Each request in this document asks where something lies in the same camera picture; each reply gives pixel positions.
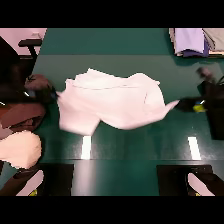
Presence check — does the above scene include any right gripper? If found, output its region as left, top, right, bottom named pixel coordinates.
left=175, top=96, right=202, bottom=113

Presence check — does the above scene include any white shirt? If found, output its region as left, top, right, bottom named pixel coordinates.
left=56, top=67, right=181, bottom=136

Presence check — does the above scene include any purple garment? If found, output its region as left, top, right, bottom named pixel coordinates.
left=173, top=28, right=210, bottom=58

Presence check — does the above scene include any grey garment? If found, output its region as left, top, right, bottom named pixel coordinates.
left=202, top=28, right=224, bottom=54

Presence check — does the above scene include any brown garment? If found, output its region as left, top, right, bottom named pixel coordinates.
left=0, top=102, right=47, bottom=133

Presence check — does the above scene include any peach garment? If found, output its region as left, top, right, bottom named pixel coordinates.
left=0, top=130, right=43, bottom=170

